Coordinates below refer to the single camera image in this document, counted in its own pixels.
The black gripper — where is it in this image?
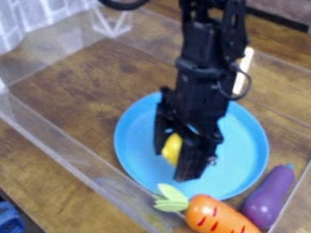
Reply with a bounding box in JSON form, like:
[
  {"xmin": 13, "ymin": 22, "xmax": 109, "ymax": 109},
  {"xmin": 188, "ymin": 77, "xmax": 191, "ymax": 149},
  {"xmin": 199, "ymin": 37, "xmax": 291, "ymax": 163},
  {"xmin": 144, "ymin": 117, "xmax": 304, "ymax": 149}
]
[{"xmin": 153, "ymin": 58, "xmax": 236, "ymax": 182}]

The yellow toy lemon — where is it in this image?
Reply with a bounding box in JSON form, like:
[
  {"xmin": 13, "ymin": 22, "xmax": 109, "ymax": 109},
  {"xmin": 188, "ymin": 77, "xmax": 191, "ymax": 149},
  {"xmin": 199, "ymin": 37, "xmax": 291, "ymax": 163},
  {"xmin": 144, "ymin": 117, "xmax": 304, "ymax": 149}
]
[{"xmin": 161, "ymin": 133, "xmax": 183, "ymax": 167}]

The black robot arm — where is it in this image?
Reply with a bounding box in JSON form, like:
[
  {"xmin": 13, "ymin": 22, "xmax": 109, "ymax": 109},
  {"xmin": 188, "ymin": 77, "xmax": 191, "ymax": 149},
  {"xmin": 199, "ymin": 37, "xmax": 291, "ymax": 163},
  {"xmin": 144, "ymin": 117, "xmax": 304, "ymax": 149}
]
[{"xmin": 155, "ymin": 0, "xmax": 248, "ymax": 182}]

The blue round tray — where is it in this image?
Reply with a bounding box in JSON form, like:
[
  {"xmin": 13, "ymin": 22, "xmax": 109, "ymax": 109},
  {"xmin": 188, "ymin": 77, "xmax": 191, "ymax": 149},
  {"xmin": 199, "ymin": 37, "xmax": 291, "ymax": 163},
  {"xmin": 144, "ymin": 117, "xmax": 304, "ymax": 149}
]
[{"xmin": 115, "ymin": 93, "xmax": 270, "ymax": 200}]

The orange toy carrot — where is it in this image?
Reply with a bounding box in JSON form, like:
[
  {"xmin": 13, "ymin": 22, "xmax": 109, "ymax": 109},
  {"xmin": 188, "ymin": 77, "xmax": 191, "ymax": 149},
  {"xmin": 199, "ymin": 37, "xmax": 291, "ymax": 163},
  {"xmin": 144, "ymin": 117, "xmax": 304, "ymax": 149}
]
[{"xmin": 153, "ymin": 183, "xmax": 262, "ymax": 233}]

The purple toy eggplant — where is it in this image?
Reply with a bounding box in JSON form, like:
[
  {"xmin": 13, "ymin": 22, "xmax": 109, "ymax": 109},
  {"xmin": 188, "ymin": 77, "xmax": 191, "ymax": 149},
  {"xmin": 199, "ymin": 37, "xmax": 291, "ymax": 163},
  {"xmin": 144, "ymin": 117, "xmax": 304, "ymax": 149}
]
[{"xmin": 242, "ymin": 164, "xmax": 295, "ymax": 230}]

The blue object at corner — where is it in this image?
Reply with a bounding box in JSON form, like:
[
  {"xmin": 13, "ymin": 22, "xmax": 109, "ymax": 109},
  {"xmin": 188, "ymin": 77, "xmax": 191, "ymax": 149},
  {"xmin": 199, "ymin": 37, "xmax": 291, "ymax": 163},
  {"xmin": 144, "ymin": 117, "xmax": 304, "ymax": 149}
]
[{"xmin": 0, "ymin": 201, "xmax": 24, "ymax": 233}]

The white curtain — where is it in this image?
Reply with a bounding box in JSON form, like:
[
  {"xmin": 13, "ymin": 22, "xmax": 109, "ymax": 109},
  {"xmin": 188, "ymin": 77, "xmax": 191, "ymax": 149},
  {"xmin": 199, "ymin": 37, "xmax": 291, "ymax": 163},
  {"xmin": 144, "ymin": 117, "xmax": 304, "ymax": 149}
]
[{"xmin": 0, "ymin": 0, "xmax": 96, "ymax": 55}]

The clear acrylic enclosure wall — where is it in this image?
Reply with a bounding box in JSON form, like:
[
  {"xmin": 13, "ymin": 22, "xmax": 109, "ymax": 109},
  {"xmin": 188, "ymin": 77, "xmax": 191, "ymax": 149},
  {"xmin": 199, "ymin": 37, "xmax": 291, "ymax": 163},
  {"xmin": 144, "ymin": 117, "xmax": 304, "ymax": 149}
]
[{"xmin": 0, "ymin": 1, "xmax": 311, "ymax": 233}]

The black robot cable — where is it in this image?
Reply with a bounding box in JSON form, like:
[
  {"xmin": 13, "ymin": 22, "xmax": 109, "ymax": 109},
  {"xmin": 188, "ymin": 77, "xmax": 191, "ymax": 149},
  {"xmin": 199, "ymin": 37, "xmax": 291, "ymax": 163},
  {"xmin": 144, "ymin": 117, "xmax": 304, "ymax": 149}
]
[{"xmin": 97, "ymin": 0, "xmax": 151, "ymax": 11}]

